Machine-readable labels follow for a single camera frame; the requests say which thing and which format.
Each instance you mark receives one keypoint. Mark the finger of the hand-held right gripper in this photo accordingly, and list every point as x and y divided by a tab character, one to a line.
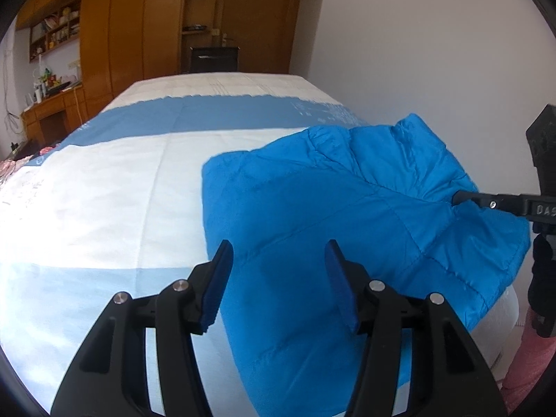
491	202

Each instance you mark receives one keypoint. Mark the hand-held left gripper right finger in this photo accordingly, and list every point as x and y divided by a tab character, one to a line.
343	295

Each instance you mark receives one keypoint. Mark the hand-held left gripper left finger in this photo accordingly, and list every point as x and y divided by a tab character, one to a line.
215	295

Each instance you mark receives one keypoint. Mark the blue puffer jacket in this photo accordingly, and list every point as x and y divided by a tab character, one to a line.
325	191

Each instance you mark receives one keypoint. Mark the person's pink trouser leg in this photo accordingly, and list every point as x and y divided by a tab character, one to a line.
530	369

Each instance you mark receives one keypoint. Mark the white and blue blanket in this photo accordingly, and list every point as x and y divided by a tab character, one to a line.
108	182

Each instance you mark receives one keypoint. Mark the bed with white mattress cover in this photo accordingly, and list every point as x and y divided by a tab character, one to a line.
217	84

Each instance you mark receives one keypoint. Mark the black box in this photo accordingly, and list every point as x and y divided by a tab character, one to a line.
215	58

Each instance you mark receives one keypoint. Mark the pink floral quilt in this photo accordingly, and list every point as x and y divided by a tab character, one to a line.
8	169

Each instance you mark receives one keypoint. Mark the wooden desk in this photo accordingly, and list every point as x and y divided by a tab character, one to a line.
52	113

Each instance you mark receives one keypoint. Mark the black device on shelf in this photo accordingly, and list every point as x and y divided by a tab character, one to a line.
194	29

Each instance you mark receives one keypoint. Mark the colourful desk clutter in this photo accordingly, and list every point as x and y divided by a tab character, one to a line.
50	82

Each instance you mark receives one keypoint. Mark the wooden wardrobe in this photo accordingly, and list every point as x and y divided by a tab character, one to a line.
139	21

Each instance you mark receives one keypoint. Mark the wooden wall shelf with books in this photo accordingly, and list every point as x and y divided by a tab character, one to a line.
56	26

